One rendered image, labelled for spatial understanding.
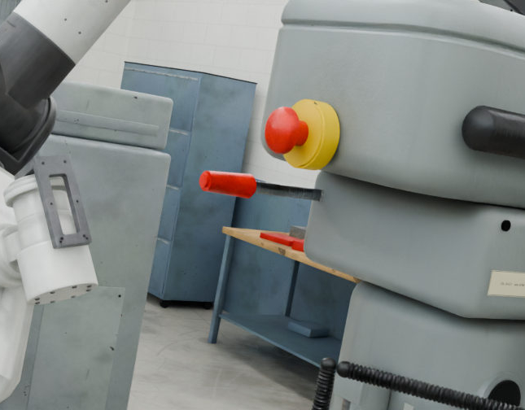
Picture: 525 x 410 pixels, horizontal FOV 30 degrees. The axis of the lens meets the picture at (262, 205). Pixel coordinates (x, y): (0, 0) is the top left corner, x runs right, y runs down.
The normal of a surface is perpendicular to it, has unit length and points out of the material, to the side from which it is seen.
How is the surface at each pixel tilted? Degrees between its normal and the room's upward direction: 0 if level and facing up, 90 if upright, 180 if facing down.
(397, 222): 90
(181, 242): 90
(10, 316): 58
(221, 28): 90
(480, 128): 90
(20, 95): 104
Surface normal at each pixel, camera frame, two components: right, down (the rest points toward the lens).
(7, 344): 0.79, -0.35
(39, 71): 0.54, 0.35
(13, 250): -0.54, -0.03
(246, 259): -0.80, -0.09
